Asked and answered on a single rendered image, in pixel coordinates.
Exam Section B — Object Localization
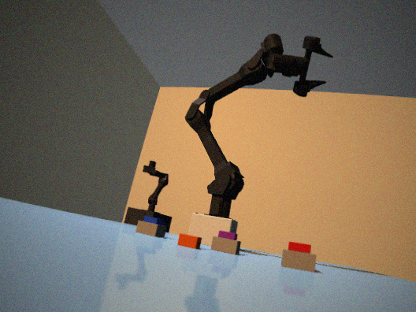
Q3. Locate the magenta button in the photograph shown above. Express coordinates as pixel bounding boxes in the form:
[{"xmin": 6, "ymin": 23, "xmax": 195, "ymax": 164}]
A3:
[{"xmin": 210, "ymin": 231, "xmax": 241, "ymax": 255}]

